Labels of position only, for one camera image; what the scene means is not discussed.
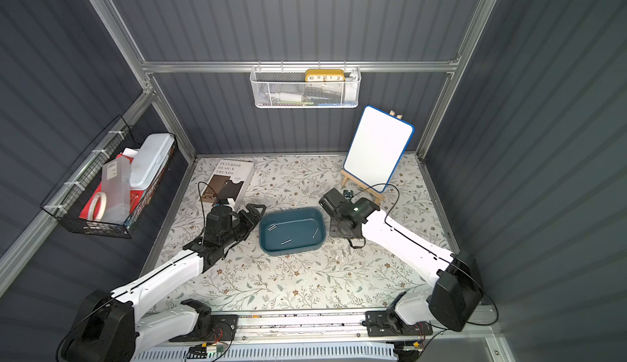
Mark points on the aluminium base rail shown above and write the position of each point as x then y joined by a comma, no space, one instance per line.
289,334

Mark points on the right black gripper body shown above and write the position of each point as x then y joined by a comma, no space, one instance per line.
333,210

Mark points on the blue framed whiteboard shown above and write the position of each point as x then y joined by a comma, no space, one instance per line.
378,149

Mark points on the red box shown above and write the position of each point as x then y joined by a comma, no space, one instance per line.
136,197

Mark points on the small wooden easel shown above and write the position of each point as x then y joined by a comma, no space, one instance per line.
362,185

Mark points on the white tape roll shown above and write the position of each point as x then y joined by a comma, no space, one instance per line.
97,207

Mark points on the translucent plastic container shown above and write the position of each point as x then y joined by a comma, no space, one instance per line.
115,183

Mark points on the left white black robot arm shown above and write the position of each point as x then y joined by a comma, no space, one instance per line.
116,325

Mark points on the teal plastic storage tray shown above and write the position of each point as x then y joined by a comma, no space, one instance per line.
298,225

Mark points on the yellow digital clock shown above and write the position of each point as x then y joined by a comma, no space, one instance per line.
324,76

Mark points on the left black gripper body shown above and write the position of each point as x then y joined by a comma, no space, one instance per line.
245,219

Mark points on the white wire wall basket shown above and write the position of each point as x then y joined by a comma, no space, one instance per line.
288,89

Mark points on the interior design trends book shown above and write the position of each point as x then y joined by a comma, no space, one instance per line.
230,178

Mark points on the white plastic case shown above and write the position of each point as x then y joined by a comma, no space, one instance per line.
149,160

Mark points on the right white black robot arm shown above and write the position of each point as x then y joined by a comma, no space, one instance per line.
454,294

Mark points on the black wire side basket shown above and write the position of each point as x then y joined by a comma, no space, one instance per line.
66,205

